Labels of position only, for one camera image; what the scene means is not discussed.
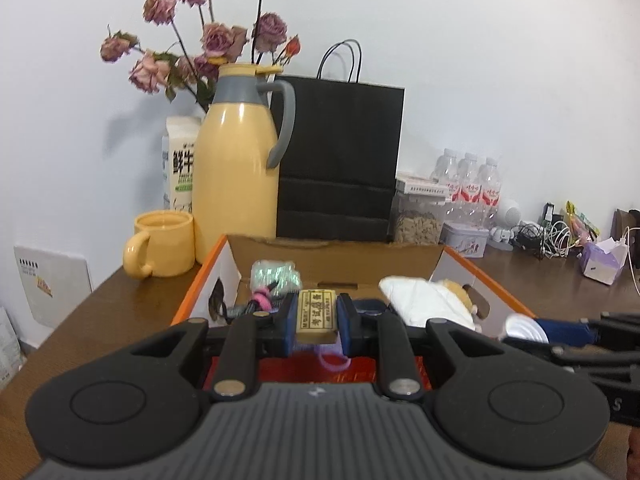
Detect red cardboard box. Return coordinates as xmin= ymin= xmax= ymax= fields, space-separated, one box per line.
xmin=170 ymin=232 xmax=538 ymax=391

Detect dried rose bouquet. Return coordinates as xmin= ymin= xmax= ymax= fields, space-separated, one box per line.
xmin=100 ymin=0 xmax=302 ymax=113

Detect white robot figure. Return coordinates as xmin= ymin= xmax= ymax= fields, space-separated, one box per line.
xmin=487 ymin=199 xmax=523 ymax=253

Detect thin white cable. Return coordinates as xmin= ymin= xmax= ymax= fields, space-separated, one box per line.
xmin=625 ymin=227 xmax=640 ymax=296

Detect white printed bag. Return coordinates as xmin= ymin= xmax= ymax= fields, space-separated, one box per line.
xmin=0 ymin=307 xmax=23 ymax=391

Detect black cable tangle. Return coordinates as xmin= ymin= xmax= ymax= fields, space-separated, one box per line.
xmin=512 ymin=220 xmax=548 ymax=261

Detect white wall panel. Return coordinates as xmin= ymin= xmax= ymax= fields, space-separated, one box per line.
xmin=14 ymin=244 xmax=93 ymax=328

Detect white metal tin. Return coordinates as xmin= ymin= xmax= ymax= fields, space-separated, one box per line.
xmin=440 ymin=221 xmax=490 ymax=260

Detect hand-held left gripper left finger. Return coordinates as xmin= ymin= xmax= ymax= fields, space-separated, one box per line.
xmin=130 ymin=292 xmax=299 ymax=402

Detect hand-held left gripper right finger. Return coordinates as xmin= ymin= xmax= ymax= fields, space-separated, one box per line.
xmin=336 ymin=294 xmax=506 ymax=402

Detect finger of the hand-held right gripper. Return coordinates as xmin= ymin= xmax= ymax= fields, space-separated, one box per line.
xmin=537 ymin=311 xmax=640 ymax=348
xmin=501 ymin=337 xmax=640 ymax=386

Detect white cable tangle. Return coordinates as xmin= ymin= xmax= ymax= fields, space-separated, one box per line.
xmin=540 ymin=220 xmax=583 ymax=261

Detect white cloth bag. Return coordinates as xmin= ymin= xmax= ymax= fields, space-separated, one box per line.
xmin=378 ymin=276 xmax=476 ymax=331

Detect iridescent plastic wrap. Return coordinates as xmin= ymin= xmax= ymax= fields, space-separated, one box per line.
xmin=250 ymin=260 xmax=302 ymax=296

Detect flat white box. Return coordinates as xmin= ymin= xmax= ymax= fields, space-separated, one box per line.
xmin=395 ymin=174 xmax=453 ymax=200

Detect clear water bottle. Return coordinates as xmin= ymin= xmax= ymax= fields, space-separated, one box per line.
xmin=432 ymin=149 xmax=461 ymax=196
xmin=457 ymin=152 xmax=481 ymax=226
xmin=477 ymin=156 xmax=502 ymax=231

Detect yellow mug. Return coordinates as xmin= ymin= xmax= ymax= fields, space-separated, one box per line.
xmin=122 ymin=210 xmax=196 ymax=279

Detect black paper bag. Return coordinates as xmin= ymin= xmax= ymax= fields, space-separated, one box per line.
xmin=270 ymin=40 xmax=406 ymax=244

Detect yellow green snack packet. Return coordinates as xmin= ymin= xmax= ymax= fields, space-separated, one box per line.
xmin=565 ymin=201 xmax=601 ymax=241

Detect plush sheep toy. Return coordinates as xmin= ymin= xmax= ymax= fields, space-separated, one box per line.
xmin=432 ymin=280 xmax=491 ymax=318

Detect clear nut container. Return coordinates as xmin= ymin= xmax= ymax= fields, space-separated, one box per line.
xmin=390 ymin=190 xmax=448 ymax=247

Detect small wooden block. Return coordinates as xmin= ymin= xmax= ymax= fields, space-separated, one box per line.
xmin=295 ymin=287 xmax=340 ymax=346

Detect white tissue box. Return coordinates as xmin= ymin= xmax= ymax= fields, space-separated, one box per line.
xmin=579 ymin=235 xmax=628 ymax=286

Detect yellow thermos jug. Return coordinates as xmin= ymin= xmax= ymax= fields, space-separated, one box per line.
xmin=192 ymin=63 xmax=297 ymax=266

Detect white milk carton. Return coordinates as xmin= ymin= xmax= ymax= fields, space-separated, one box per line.
xmin=161 ymin=116 xmax=203 ymax=216

